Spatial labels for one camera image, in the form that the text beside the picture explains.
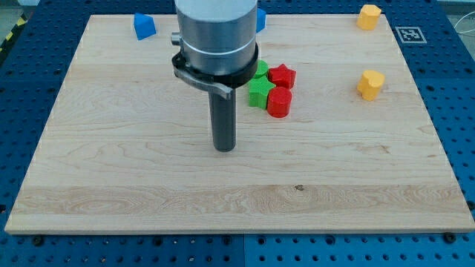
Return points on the blue triangular block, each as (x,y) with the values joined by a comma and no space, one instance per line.
(144,26)

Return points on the fiducial marker tag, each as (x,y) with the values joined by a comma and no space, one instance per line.
(411,35)

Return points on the yellow hexagon block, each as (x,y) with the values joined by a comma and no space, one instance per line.
(368,17)

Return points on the green star block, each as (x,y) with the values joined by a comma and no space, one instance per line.
(259,89)

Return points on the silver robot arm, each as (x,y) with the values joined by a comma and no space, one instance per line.
(217,43)

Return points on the green round block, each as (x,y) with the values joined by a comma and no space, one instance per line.
(262,69)

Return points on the blue cube block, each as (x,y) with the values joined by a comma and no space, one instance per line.
(261,20)

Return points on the wooden board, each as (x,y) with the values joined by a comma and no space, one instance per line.
(128,146)

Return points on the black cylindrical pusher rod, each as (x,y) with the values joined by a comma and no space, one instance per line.
(223,120)

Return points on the red star block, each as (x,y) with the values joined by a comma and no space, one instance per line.
(282,76)

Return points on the yellow heart block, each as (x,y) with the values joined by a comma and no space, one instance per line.
(370,84)

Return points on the red cylinder block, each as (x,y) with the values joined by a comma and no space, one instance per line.
(279,101)

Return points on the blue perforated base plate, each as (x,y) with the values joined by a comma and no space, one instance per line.
(33,71)

